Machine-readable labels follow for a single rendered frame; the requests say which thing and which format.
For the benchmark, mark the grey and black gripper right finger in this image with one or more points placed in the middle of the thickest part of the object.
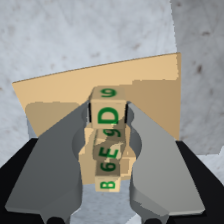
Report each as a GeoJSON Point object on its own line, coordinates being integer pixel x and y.
{"type": "Point", "coordinates": [168, 181]}

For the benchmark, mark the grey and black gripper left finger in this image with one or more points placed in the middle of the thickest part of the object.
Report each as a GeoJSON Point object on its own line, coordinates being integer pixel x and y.
{"type": "Point", "coordinates": [43, 178]}

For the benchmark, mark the tan flat mat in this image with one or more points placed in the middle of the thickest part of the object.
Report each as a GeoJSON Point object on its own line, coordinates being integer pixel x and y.
{"type": "Point", "coordinates": [153, 84]}

